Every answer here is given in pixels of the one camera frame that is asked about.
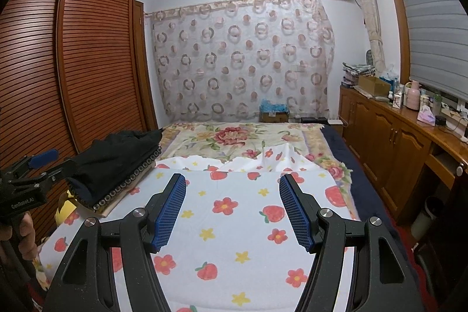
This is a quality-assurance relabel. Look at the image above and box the strawberry print sheet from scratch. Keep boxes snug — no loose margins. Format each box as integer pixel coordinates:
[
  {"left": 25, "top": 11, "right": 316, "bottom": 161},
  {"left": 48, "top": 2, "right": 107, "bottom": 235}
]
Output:
[{"left": 37, "top": 144, "right": 361, "bottom": 312}]

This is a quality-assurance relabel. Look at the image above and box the grey window blind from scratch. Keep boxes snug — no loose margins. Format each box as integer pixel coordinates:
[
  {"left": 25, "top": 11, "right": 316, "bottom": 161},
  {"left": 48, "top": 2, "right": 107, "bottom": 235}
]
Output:
[{"left": 389, "top": 0, "right": 468, "bottom": 102}]

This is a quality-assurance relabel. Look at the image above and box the circle patterned wall curtain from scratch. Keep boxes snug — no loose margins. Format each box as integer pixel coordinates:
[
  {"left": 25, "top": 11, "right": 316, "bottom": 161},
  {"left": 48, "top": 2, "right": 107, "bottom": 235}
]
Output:
[{"left": 144, "top": 0, "right": 335, "bottom": 123}]

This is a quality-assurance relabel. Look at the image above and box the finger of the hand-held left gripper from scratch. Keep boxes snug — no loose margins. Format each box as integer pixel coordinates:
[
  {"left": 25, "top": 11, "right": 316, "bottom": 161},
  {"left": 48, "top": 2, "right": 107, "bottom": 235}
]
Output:
[
  {"left": 22, "top": 158, "right": 79, "bottom": 188},
  {"left": 5, "top": 149, "right": 59, "bottom": 174}
]

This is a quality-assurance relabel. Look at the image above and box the beige window curtain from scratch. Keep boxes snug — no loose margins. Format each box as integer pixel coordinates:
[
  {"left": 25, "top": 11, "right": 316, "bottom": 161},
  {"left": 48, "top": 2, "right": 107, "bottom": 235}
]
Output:
[{"left": 347, "top": 0, "right": 386, "bottom": 79}]

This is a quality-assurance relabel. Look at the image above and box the stack of folded cloths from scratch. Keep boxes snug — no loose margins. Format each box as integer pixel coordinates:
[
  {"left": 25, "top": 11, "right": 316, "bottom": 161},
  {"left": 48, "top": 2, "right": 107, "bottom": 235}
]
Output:
[{"left": 342, "top": 61, "right": 377, "bottom": 88}]

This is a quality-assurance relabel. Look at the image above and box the person's left hand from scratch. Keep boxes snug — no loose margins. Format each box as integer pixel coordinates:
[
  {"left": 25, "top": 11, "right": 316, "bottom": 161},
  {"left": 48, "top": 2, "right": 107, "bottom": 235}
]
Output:
[{"left": 0, "top": 215, "right": 37, "bottom": 254}]

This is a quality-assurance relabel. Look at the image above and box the wooden slatted wardrobe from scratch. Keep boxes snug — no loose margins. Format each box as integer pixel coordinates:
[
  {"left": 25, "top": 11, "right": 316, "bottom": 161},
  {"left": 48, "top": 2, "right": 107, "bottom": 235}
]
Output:
[{"left": 0, "top": 0, "right": 159, "bottom": 243}]

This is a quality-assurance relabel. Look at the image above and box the wooden sideboard cabinet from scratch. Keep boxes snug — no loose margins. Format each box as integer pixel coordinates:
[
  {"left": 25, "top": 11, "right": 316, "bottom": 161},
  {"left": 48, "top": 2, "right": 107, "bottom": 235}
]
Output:
[{"left": 338, "top": 83, "right": 468, "bottom": 221}]

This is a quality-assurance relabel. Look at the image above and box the grey waste bin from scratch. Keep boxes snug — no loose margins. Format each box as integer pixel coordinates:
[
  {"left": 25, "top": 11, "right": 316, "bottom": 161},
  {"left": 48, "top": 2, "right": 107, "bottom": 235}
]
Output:
[{"left": 409, "top": 196, "right": 445, "bottom": 241}]

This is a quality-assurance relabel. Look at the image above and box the cardboard box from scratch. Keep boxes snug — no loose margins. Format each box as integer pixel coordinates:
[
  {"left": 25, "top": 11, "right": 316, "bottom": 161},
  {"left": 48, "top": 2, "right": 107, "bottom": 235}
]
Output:
[{"left": 357, "top": 75, "right": 392, "bottom": 99}]

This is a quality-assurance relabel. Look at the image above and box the navy cloth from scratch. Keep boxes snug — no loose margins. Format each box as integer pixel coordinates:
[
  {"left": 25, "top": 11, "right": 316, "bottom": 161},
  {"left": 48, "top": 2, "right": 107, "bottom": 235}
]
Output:
[{"left": 68, "top": 184, "right": 96, "bottom": 202}]

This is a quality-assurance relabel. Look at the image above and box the floral blanket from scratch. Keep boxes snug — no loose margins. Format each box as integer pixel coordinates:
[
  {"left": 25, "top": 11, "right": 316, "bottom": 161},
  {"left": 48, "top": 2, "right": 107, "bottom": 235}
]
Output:
[{"left": 31, "top": 121, "right": 352, "bottom": 291}]

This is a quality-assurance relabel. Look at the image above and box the black printed t-shirt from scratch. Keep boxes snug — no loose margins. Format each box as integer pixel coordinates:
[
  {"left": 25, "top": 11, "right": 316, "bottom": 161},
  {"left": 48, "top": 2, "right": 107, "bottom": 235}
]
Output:
[{"left": 66, "top": 129, "right": 163, "bottom": 203}]

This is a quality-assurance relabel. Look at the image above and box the pink tissue bag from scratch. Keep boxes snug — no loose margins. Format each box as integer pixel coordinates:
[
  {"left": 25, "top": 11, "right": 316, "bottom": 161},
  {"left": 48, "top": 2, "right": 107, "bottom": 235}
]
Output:
[{"left": 417, "top": 104, "right": 436, "bottom": 125}]

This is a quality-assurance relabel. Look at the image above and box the pink thermos jug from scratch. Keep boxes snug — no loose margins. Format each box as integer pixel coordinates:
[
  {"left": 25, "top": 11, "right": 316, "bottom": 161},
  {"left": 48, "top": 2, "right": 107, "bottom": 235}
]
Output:
[{"left": 407, "top": 80, "right": 422, "bottom": 111}]

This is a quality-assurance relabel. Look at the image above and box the navy bed sheet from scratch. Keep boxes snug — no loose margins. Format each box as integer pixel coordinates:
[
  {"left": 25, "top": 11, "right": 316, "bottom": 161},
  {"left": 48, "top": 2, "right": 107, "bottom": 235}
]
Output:
[{"left": 322, "top": 125, "right": 417, "bottom": 283}]

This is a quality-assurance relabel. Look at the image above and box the box with blue contents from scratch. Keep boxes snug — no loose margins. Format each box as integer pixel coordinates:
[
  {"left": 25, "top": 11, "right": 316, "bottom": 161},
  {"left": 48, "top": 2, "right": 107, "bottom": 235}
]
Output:
[{"left": 259, "top": 99, "right": 290, "bottom": 123}]

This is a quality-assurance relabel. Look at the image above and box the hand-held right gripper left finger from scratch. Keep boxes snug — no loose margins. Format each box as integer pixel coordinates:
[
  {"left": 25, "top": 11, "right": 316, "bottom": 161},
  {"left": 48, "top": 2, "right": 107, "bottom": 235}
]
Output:
[{"left": 43, "top": 173, "right": 187, "bottom": 312}]

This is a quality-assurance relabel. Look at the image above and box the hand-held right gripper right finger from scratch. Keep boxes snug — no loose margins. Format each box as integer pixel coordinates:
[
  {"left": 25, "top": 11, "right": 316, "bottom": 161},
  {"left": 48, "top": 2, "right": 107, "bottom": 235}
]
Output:
[{"left": 279, "top": 173, "right": 421, "bottom": 312}]

